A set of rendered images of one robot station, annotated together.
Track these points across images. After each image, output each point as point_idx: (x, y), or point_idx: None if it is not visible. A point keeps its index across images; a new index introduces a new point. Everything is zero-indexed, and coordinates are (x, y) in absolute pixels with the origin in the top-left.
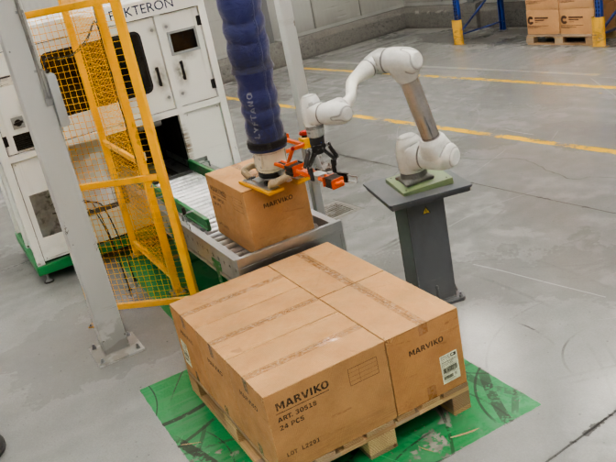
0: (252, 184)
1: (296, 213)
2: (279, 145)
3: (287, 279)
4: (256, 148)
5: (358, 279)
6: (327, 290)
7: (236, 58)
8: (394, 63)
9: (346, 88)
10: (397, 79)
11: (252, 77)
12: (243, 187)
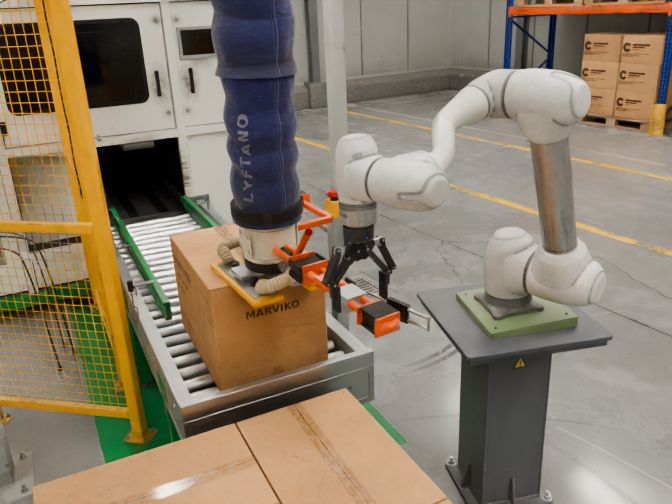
0: (231, 277)
1: (301, 330)
2: (286, 218)
3: (261, 472)
4: (243, 217)
5: None
6: None
7: (225, 43)
8: (534, 100)
9: (433, 134)
10: (530, 132)
11: (252, 86)
12: (216, 277)
